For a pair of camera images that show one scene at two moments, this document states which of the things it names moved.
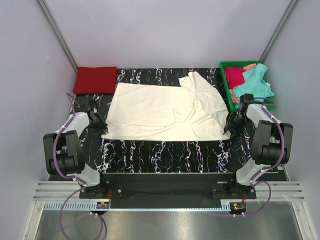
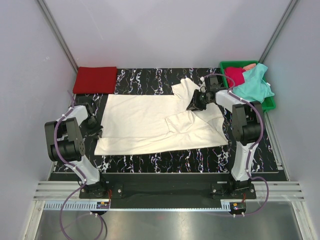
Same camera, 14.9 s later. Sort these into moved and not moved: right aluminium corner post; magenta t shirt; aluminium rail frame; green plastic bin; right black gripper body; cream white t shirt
Moved: cream white t shirt; right black gripper body
Not moved: aluminium rail frame; right aluminium corner post; magenta t shirt; green plastic bin
